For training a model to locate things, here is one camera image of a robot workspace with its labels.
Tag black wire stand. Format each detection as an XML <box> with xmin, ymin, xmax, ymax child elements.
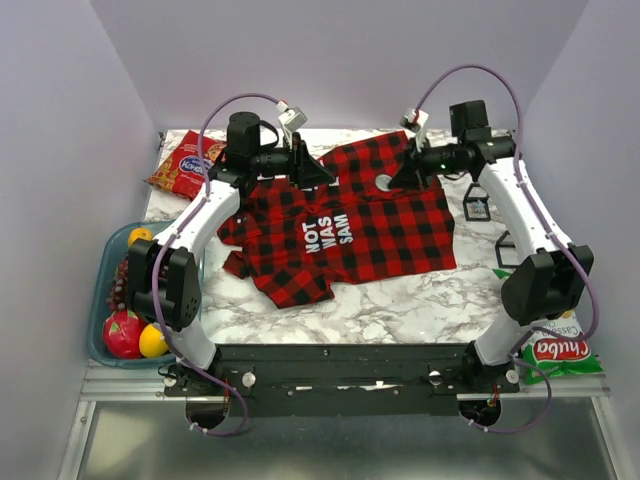
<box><xmin>462</xmin><ymin>182</ymin><xmax>492</xmax><ymax>222</ymax></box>
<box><xmin>494</xmin><ymin>230</ymin><xmax>518</xmax><ymax>269</ymax></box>

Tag yellow lemon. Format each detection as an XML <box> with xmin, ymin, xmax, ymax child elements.
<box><xmin>138</xmin><ymin>324</ymin><xmax>169</xmax><ymax>358</ymax></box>

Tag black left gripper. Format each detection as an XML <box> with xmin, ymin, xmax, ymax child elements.
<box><xmin>251</xmin><ymin>132</ymin><xmax>335</xmax><ymax>190</ymax></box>

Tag orange mandarin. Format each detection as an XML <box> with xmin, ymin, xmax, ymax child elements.
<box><xmin>127</xmin><ymin>227</ymin><xmax>153</xmax><ymax>246</ymax></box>

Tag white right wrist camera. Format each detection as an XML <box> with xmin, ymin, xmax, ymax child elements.
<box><xmin>400</xmin><ymin>109</ymin><xmax>429</xmax><ymax>152</ymax></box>

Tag dark red grapes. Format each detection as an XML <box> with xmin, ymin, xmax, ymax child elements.
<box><xmin>107</xmin><ymin>257</ymin><xmax>129</xmax><ymax>312</ymax></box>

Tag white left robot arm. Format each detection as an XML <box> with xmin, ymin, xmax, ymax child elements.
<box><xmin>126</xmin><ymin>106</ymin><xmax>334</xmax><ymax>395</ymax></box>

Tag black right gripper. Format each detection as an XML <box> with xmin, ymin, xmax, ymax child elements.
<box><xmin>388</xmin><ymin>134</ymin><xmax>464</xmax><ymax>192</ymax></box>

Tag red dragon fruit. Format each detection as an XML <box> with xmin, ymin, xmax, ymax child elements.
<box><xmin>102</xmin><ymin>310</ymin><xmax>147</xmax><ymax>359</ymax></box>

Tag red candy bag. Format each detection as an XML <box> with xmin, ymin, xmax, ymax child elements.
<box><xmin>145</xmin><ymin>130</ymin><xmax>204</xmax><ymax>200</ymax></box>

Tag red black plaid shirt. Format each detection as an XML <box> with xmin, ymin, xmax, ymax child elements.
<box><xmin>217</xmin><ymin>131</ymin><xmax>456</xmax><ymax>309</ymax></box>

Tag clear round sticker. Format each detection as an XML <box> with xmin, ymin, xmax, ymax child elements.
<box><xmin>375</xmin><ymin>174</ymin><xmax>392</xmax><ymax>192</ymax></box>

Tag teal plastic fruit tray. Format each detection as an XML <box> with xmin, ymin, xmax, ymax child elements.
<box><xmin>87</xmin><ymin>221</ymin><xmax>176</xmax><ymax>370</ymax></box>

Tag green chips bag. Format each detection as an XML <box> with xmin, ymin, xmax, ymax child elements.
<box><xmin>492</xmin><ymin>267</ymin><xmax>605</xmax><ymax>386</ymax></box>

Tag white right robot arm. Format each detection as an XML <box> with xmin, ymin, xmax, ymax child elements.
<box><xmin>389</xmin><ymin>100</ymin><xmax>594</xmax><ymax>392</ymax></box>

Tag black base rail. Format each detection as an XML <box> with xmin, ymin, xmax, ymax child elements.
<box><xmin>163</xmin><ymin>343</ymin><xmax>519</xmax><ymax>417</ymax></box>

